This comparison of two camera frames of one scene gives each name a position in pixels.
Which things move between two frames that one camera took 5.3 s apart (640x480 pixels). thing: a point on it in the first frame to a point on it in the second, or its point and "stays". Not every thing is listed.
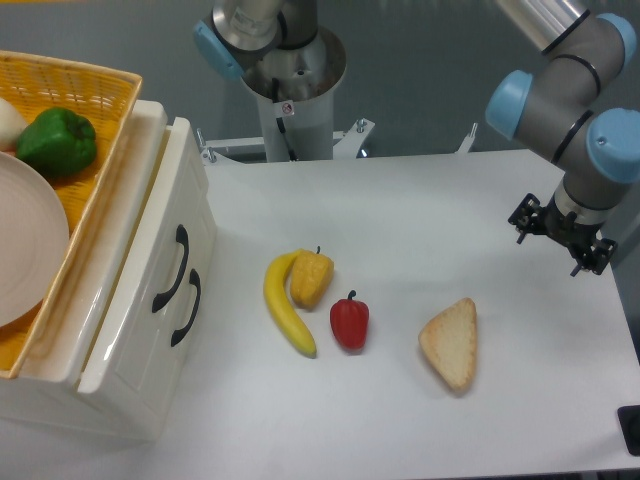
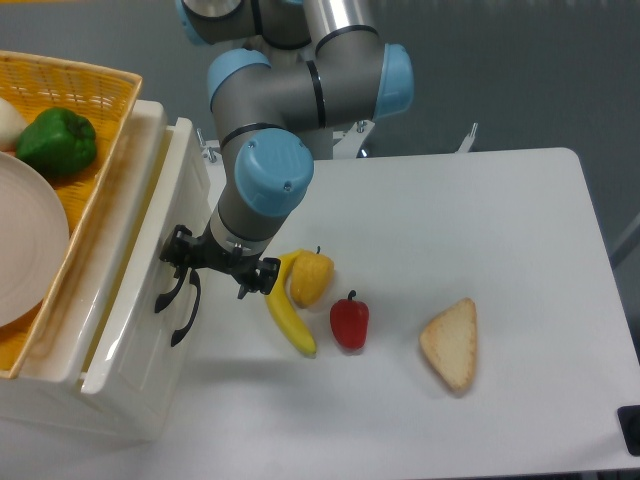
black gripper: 564,228 to 253,273
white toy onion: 11,125 stays
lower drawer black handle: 194,278 stays
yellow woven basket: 106,97 stays
